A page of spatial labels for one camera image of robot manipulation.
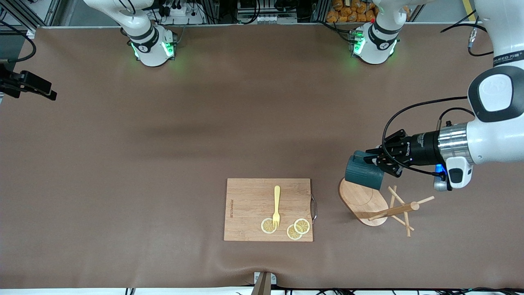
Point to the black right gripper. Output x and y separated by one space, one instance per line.
32 83

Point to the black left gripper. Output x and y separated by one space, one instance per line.
421 148

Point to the teal cup with yellow inside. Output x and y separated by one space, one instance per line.
362 174

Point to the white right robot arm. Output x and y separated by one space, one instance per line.
151 53

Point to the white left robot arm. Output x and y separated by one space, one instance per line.
495 135

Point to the wooden cup rack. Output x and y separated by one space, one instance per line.
360 200

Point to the lemon slice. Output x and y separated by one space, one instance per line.
266 226
303 226
292 234

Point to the yellow plastic fork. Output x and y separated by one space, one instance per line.
277 196

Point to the orange snack packets pile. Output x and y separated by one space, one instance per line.
352 14

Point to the wooden cutting board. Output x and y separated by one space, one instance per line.
249 205

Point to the brown table mat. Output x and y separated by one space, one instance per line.
163 164

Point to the white power strip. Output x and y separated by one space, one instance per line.
180 11
270 18

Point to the aluminium frame post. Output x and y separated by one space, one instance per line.
53 10

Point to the metal table clamp bracket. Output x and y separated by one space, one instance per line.
264 280

